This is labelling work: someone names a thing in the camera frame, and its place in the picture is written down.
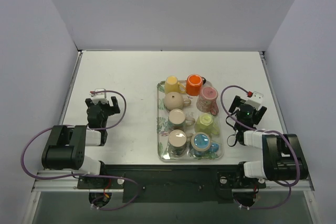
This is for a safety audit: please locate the pink floral mug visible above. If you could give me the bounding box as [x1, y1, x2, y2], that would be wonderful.
[196, 86, 219, 116]

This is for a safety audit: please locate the light green octagonal mug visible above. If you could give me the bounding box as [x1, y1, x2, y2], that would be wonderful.
[194, 113, 220, 135]

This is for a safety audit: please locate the orange mug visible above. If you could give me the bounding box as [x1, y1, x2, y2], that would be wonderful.
[186, 74, 206, 96]

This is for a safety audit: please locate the round beige mug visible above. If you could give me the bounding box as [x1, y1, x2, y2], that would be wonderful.
[163, 92, 191, 111]

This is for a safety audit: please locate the yellow mug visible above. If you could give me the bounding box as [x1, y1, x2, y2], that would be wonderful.
[164, 76, 186, 94]

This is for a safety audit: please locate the cream leaf pattern mug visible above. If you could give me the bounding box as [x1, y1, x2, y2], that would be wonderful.
[168, 109, 196, 131]

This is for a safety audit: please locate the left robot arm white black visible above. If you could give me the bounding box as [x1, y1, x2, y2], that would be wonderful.
[41, 97, 120, 188]

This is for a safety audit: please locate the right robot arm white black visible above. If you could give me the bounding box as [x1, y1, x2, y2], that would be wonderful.
[228, 96, 309, 187]

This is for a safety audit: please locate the blue glazed mug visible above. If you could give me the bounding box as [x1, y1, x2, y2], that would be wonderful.
[190, 132, 219, 157]

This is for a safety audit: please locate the cream floral mug front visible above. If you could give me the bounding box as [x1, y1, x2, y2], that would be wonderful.
[168, 130, 193, 156]

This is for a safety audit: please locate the floral plastic tray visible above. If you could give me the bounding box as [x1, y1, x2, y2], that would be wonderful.
[156, 81, 224, 162]

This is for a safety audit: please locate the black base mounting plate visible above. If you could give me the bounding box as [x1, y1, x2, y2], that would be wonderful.
[77, 165, 266, 203]

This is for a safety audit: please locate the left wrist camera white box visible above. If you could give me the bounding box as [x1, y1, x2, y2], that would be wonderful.
[90, 88, 109, 105]

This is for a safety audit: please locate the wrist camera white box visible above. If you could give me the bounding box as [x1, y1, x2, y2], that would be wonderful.
[245, 91, 264, 110]
[90, 88, 109, 105]

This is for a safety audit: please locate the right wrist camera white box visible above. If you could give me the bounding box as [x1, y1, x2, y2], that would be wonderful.
[245, 91, 264, 110]

